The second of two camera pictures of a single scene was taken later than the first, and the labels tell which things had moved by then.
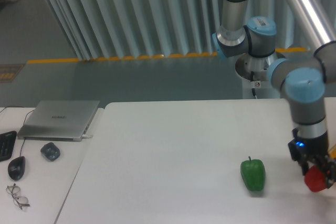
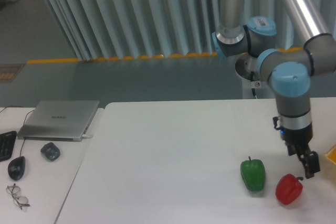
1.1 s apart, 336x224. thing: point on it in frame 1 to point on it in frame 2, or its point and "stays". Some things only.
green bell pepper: x=253 y=172 stays
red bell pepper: x=315 y=179 to x=288 y=188
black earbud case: x=50 y=150 stays
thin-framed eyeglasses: x=19 y=201 stays
